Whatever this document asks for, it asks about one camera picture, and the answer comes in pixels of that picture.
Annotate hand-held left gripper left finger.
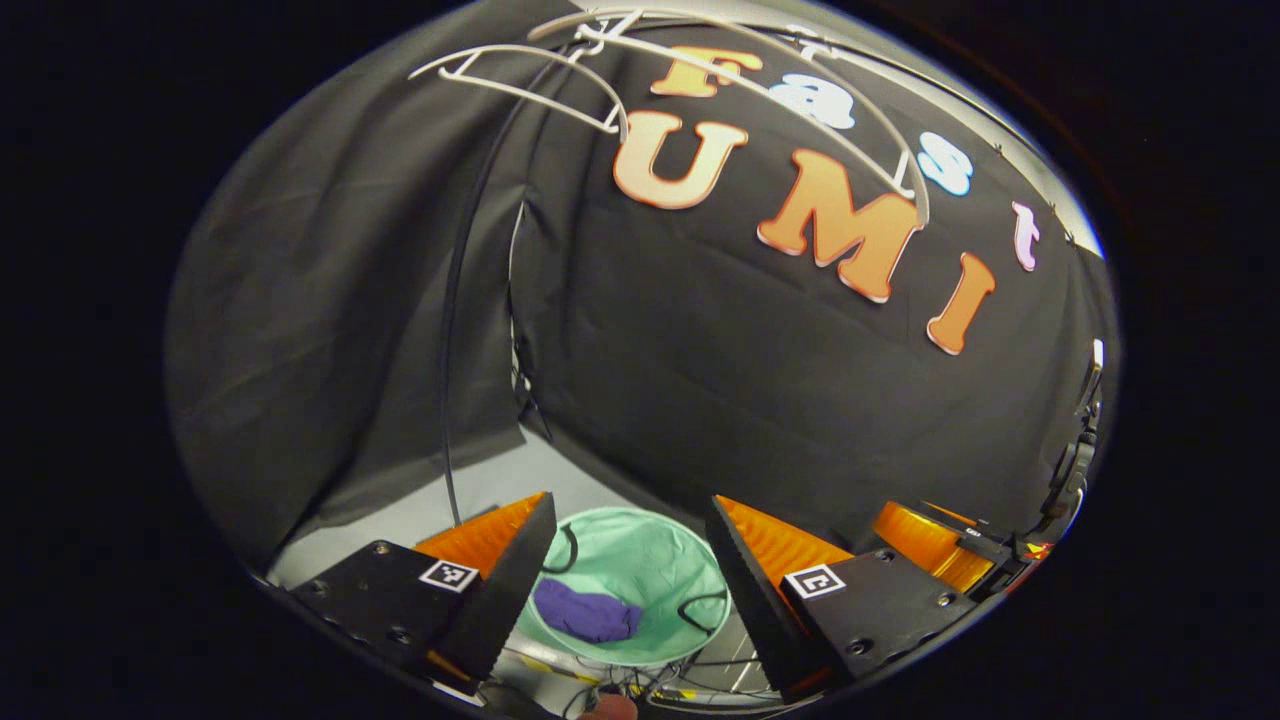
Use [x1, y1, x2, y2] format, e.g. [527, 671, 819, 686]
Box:
[290, 490, 558, 691]

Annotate green laundry hamper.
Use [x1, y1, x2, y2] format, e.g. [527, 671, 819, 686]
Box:
[515, 506, 733, 668]

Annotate purple corduroy jacket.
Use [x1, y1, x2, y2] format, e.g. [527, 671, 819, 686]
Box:
[533, 578, 644, 644]

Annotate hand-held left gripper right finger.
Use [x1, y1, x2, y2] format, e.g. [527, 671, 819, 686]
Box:
[705, 494, 976, 701]

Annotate white clothes hanger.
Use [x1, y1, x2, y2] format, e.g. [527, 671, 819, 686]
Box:
[408, 42, 631, 136]
[528, 8, 931, 226]

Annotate black floor cables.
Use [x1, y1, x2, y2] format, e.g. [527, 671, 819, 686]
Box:
[480, 640, 791, 716]

